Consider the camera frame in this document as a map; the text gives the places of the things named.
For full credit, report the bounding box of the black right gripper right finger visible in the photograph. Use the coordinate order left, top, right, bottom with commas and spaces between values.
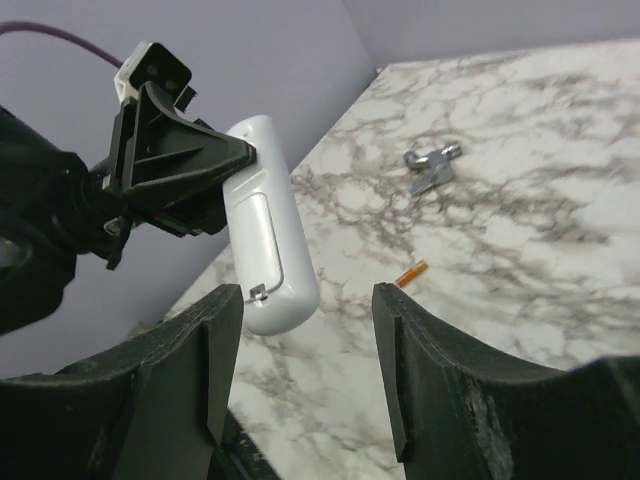
372, 283, 639, 479

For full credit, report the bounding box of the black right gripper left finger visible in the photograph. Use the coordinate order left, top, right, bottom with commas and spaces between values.
1, 285, 244, 479

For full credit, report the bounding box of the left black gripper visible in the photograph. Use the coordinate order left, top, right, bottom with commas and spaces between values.
94, 82, 256, 270

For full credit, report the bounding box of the white remote control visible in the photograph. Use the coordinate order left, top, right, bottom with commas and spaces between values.
223, 115, 320, 336

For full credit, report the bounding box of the orange battery mid table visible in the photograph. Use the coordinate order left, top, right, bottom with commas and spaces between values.
395, 260, 429, 288

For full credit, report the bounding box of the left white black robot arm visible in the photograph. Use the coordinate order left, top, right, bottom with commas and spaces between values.
1, 82, 257, 333

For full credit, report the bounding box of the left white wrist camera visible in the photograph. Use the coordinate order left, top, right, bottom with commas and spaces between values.
114, 41, 197, 112

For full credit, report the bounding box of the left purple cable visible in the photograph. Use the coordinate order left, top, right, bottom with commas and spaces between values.
0, 20, 124, 69

